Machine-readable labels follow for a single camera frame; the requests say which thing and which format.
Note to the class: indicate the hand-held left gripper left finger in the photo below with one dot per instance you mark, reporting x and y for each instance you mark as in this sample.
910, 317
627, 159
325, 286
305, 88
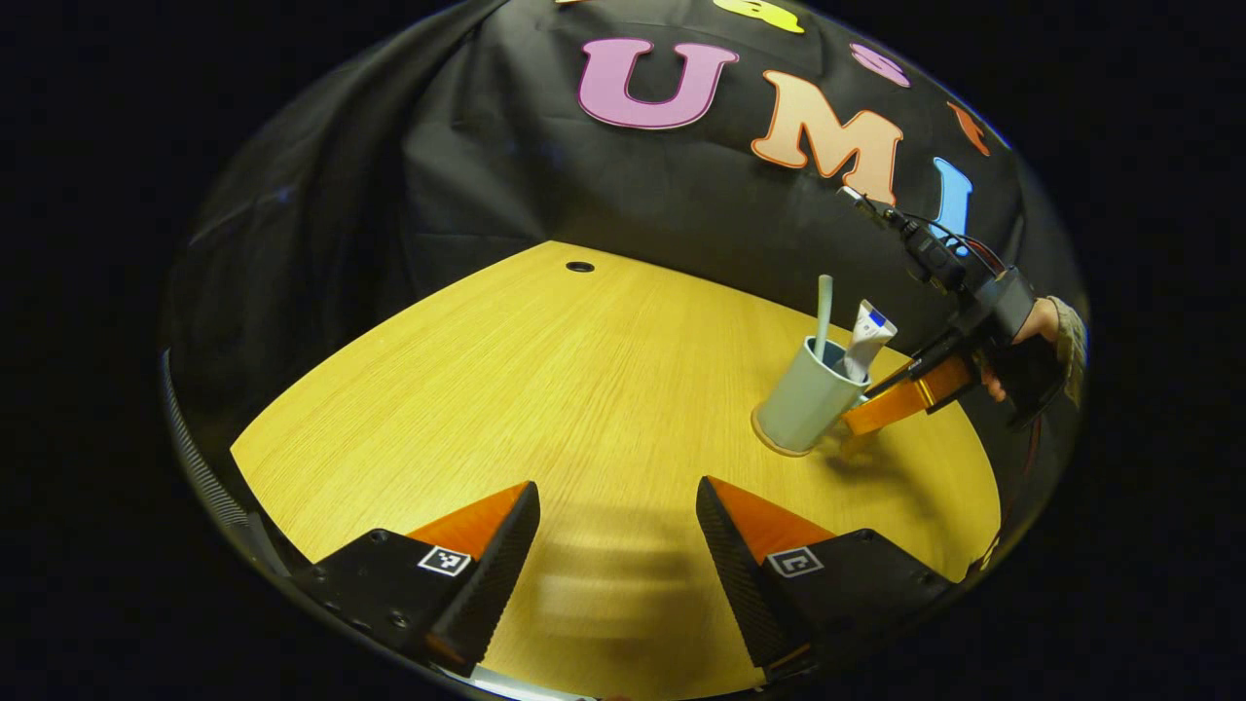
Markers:
506, 565

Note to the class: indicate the black backdrop cloth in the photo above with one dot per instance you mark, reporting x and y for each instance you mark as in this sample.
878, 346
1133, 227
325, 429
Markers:
487, 146

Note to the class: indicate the white toothpaste tube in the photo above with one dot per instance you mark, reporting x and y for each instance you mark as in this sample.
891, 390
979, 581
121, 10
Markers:
866, 336

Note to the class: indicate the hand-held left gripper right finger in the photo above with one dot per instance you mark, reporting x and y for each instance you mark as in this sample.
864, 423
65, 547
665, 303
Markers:
735, 565

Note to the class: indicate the pale green toothbrush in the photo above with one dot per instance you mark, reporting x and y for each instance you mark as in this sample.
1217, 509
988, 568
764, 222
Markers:
824, 312

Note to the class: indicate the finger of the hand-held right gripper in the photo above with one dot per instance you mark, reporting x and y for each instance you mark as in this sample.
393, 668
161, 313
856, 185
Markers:
905, 399

